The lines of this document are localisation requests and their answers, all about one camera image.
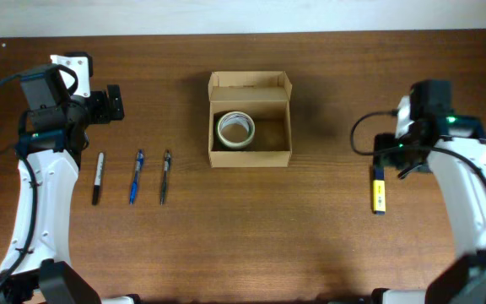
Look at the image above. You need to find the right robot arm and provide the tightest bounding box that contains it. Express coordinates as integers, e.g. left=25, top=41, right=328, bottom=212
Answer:
left=372, top=80, right=486, bottom=303

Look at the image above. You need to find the blue ballpoint pen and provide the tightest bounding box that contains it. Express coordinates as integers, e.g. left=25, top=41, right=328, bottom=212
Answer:
left=129, top=149, right=144, bottom=205

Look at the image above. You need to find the black ballpoint pen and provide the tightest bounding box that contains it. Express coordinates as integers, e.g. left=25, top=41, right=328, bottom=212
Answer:
left=159, top=149, right=171, bottom=205

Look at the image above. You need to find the open cardboard box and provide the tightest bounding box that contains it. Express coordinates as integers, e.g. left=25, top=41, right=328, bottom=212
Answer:
left=208, top=71, right=292, bottom=168

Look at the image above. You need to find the black white marker pen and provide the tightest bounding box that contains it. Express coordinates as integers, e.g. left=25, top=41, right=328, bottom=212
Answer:
left=92, top=152, right=105, bottom=205

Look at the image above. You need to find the yellow highlighter blue cap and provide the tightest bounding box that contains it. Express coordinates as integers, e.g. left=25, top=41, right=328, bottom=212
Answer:
left=372, top=166, right=386, bottom=215

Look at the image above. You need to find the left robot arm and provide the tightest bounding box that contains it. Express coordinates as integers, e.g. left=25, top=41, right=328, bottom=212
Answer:
left=0, top=52, right=124, bottom=304

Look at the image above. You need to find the cream masking tape roll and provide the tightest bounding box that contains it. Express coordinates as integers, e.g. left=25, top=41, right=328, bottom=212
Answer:
left=215, top=111, right=256, bottom=149

